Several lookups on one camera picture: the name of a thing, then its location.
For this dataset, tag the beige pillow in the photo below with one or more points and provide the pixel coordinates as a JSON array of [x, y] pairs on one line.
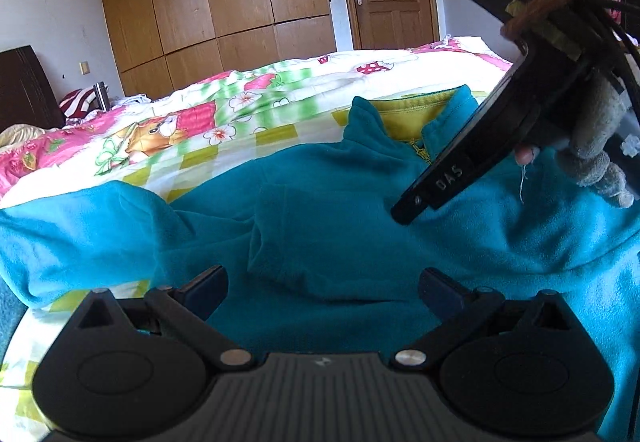
[[20, 136]]

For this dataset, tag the teal fleece sweater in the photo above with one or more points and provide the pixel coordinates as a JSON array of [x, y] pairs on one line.
[[325, 202]]

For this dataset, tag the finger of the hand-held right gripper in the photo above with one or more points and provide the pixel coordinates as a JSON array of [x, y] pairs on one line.
[[411, 208]]

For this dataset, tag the wall socket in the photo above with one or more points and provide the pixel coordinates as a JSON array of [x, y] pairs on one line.
[[84, 68]]

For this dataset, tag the red white striped cloth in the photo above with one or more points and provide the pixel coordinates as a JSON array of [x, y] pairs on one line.
[[75, 104]]

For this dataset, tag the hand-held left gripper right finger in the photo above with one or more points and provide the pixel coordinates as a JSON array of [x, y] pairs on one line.
[[440, 292]]

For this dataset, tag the person's right hand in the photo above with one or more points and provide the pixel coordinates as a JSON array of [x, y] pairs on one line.
[[597, 142]]

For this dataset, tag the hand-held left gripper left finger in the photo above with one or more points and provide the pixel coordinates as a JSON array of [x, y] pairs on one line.
[[205, 289]]

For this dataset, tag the printed floral bed quilt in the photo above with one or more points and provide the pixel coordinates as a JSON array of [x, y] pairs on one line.
[[225, 122]]

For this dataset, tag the dark wooden headboard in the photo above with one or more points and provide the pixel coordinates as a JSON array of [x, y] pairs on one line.
[[25, 87]]

